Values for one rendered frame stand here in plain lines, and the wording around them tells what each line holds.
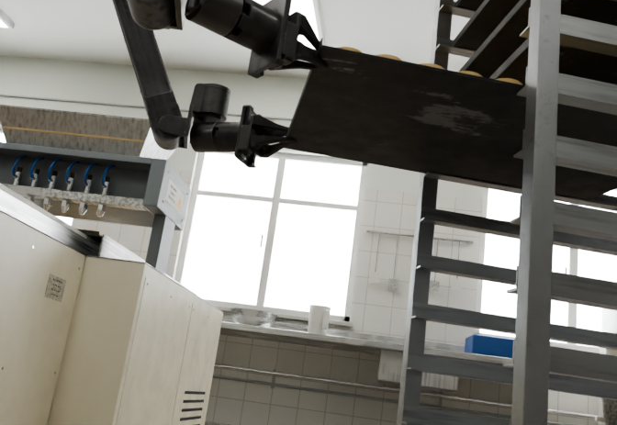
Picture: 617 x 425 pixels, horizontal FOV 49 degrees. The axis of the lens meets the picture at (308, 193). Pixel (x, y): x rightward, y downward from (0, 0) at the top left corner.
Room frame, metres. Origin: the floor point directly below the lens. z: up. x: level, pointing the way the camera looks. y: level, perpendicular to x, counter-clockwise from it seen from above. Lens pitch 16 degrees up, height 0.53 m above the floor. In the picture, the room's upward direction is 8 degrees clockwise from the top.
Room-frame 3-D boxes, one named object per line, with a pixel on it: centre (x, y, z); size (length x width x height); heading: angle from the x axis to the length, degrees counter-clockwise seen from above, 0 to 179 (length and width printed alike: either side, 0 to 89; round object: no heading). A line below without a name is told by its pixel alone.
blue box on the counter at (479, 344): (4.51, -1.39, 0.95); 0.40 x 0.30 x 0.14; 85
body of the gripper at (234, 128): (1.17, 0.14, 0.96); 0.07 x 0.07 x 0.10; 67
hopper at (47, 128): (2.29, 0.81, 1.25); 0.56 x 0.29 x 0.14; 84
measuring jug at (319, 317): (4.56, -0.19, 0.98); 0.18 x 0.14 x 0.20; 32
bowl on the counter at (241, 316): (4.78, 0.26, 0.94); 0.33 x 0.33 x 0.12
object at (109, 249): (2.74, 0.55, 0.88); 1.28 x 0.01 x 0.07; 174
